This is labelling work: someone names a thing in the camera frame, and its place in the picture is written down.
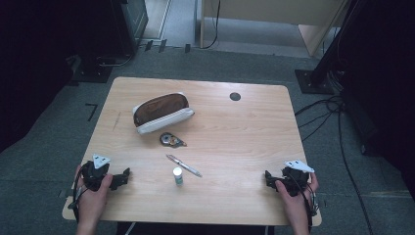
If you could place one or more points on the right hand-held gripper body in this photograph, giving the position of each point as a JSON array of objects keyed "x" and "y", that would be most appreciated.
[{"x": 297, "y": 181}]

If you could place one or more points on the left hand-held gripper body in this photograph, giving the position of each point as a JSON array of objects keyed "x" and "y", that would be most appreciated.
[{"x": 94, "y": 174}]

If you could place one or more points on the white green glue stick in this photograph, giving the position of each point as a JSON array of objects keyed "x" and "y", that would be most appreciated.
[{"x": 177, "y": 176}]

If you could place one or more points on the silver pen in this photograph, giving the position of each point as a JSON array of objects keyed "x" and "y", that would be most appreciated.
[{"x": 184, "y": 165}]

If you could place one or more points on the white pencil case brown lining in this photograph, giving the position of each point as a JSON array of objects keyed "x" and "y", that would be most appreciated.
[{"x": 160, "y": 109}]

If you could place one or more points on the person's right hand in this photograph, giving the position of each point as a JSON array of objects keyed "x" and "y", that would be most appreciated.
[{"x": 297, "y": 209}]

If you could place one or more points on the person's left hand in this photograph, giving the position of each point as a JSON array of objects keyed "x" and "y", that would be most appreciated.
[{"x": 91, "y": 204}]

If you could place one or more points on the grey correction tape dispenser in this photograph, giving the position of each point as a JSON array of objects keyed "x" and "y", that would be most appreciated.
[{"x": 169, "y": 139}]

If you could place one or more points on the dark round table grommet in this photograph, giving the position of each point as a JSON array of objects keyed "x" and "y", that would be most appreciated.
[{"x": 235, "y": 96}]

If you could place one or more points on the black square stand base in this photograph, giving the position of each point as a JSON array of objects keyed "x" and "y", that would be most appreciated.
[{"x": 313, "y": 83}]

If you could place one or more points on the black flat stand base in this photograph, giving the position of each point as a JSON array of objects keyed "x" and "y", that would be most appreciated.
[{"x": 93, "y": 73}]

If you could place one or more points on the dark curtain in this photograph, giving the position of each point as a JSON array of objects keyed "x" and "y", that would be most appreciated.
[
  {"x": 29, "y": 65},
  {"x": 388, "y": 81}
]

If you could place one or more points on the black cabinet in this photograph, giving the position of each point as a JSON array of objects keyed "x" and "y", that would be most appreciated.
[{"x": 130, "y": 26}]

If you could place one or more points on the beige wooden furniture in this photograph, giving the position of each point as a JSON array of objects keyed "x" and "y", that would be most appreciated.
[{"x": 277, "y": 11}]

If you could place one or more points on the black slanted stand post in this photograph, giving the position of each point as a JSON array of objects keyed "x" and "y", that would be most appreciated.
[{"x": 336, "y": 42}]

